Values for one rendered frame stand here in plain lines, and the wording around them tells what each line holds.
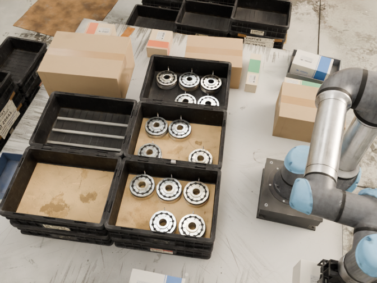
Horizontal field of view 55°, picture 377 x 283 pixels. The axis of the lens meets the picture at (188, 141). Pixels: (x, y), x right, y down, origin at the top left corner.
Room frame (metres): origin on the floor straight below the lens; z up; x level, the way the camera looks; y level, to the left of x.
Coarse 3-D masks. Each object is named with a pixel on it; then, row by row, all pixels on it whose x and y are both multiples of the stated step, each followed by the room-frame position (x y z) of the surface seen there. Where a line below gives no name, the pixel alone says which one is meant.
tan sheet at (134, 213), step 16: (128, 176) 0.72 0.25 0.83; (128, 192) 0.64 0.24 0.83; (128, 208) 0.57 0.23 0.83; (144, 208) 0.57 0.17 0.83; (160, 208) 0.57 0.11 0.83; (176, 208) 0.57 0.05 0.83; (192, 208) 0.57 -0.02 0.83; (208, 208) 0.58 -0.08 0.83; (128, 224) 0.51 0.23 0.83; (144, 224) 0.51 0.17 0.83; (160, 224) 0.51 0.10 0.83; (208, 224) 0.51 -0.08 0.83
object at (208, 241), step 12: (120, 168) 0.70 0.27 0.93; (192, 168) 0.70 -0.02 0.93; (204, 168) 0.71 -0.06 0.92; (216, 168) 0.70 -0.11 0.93; (216, 192) 0.60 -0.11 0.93; (216, 204) 0.55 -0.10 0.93; (108, 216) 0.50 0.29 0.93; (216, 216) 0.50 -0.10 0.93; (108, 228) 0.45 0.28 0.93; (120, 228) 0.45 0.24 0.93; (132, 228) 0.45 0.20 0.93; (180, 240) 0.42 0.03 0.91; (192, 240) 0.41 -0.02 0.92; (204, 240) 0.41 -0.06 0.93
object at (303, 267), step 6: (300, 264) 0.28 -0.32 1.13; (306, 264) 0.28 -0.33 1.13; (312, 264) 0.28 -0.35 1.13; (294, 270) 0.28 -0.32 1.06; (300, 270) 0.26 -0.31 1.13; (306, 270) 0.26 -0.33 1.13; (312, 270) 0.26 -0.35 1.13; (318, 270) 0.26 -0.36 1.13; (294, 276) 0.26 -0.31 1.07; (300, 276) 0.25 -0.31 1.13; (306, 276) 0.25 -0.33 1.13; (312, 276) 0.25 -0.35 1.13; (318, 276) 0.25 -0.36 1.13; (294, 282) 0.24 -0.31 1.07; (300, 282) 0.23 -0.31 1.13; (306, 282) 0.23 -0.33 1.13; (312, 282) 0.23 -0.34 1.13
